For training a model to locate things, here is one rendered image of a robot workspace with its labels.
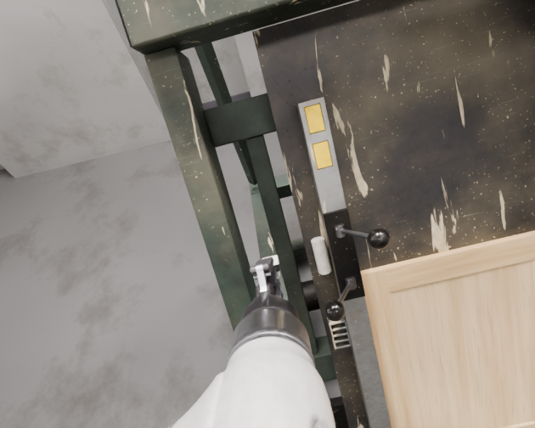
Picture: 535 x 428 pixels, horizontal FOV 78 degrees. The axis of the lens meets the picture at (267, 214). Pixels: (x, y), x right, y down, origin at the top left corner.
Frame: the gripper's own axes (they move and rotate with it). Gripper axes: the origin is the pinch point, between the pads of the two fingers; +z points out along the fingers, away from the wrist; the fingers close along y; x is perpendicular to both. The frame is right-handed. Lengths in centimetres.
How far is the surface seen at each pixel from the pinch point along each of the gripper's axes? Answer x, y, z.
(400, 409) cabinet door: 20, 51, 14
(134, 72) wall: -105, -102, 281
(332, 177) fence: 15.5, -10.8, 11.5
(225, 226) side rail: -7.7, -6.6, 10.4
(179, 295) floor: -87, 75, 163
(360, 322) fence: 14.9, 22.6, 11.5
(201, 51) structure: -10, -52, 65
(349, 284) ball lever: 13.9, 11.6, 8.9
